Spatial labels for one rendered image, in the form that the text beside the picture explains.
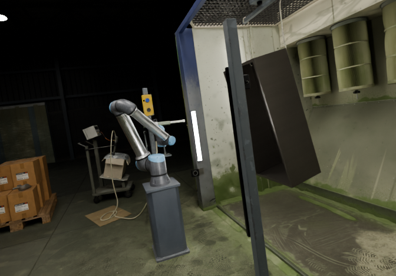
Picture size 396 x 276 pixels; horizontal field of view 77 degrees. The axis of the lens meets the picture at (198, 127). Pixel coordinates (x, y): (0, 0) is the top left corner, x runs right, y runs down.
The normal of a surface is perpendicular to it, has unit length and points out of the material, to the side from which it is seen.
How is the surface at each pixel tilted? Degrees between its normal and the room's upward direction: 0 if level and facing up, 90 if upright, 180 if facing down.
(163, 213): 90
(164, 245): 89
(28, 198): 90
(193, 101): 90
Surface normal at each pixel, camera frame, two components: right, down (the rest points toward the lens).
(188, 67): 0.32, 0.01
